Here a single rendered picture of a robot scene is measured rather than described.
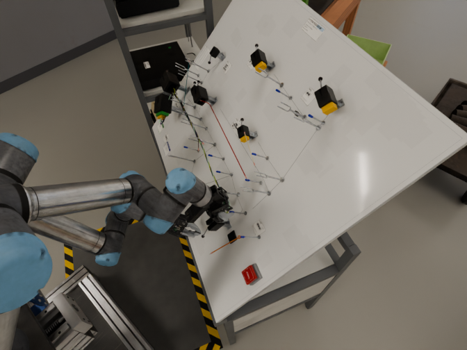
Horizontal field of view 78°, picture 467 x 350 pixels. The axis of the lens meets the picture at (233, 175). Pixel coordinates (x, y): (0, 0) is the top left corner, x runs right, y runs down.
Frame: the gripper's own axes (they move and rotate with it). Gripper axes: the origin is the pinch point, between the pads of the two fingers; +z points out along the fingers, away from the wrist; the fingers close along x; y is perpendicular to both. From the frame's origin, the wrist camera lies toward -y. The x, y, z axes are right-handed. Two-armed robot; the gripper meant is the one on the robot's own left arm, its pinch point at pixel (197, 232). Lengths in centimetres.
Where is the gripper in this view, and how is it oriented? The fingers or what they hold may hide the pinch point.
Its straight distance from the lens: 121.7
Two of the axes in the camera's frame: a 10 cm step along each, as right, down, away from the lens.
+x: 4.1, -9.0, 1.3
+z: 7.8, 4.2, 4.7
